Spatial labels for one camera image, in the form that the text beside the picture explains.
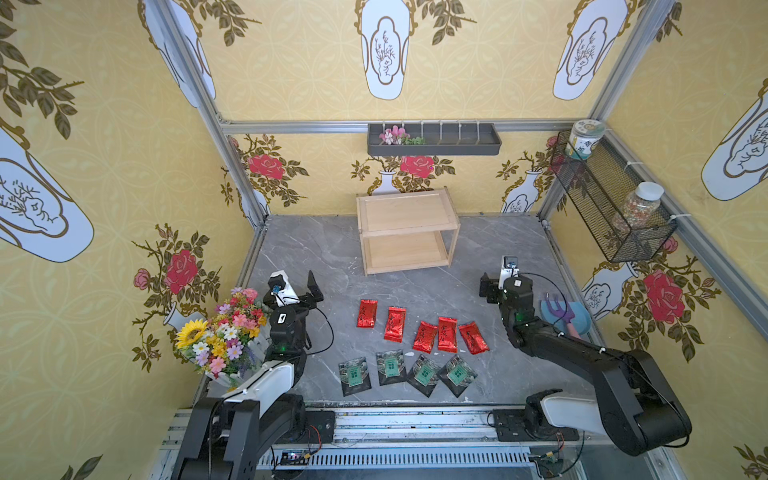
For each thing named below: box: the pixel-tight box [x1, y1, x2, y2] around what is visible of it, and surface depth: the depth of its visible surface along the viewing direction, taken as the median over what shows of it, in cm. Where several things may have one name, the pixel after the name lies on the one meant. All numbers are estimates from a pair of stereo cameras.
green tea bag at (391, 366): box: [376, 349, 407, 386], surface depth 85 cm
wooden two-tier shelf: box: [356, 186, 461, 276], surface depth 98 cm
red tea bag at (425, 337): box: [412, 321, 438, 354], surface depth 89 cm
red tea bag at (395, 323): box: [384, 307, 407, 343], surface depth 92 cm
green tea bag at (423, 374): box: [406, 353, 441, 398], surface depth 83 cm
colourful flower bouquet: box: [175, 287, 267, 379], surface depth 74 cm
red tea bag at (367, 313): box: [356, 299, 379, 328], surface depth 94 cm
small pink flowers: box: [379, 125, 426, 146], surface depth 89 cm
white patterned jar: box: [565, 119, 606, 161], surface depth 87 cm
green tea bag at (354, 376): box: [338, 356, 372, 397], surface depth 83 cm
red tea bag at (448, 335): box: [438, 317, 459, 353], surface depth 90 cm
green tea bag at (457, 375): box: [437, 354, 478, 398], surface depth 83 cm
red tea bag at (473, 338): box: [459, 321, 490, 355], surface depth 89 cm
